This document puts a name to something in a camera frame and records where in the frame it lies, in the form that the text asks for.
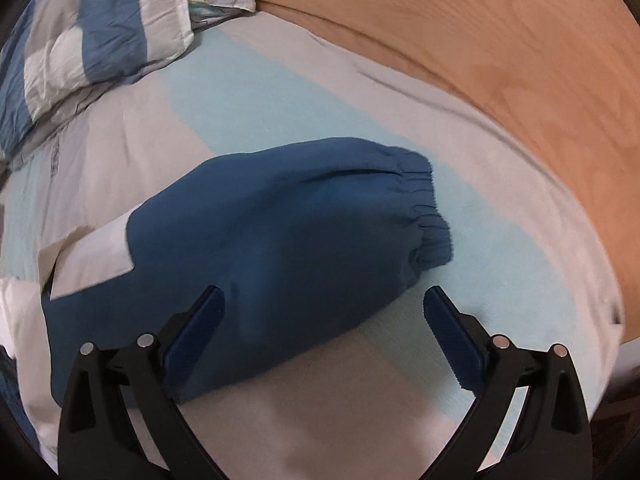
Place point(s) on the wooden headboard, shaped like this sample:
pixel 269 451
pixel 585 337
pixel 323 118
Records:
pixel 500 60

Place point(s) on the blue jacket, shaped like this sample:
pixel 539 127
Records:
pixel 280 230

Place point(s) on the striped bed sheet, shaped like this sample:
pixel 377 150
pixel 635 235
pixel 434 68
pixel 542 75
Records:
pixel 300 100

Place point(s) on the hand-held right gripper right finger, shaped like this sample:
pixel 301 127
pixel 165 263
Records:
pixel 457 345

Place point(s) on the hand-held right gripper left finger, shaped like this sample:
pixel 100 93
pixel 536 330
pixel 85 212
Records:
pixel 192 340

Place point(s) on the blue grey checked quilt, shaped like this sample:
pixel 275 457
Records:
pixel 110 20

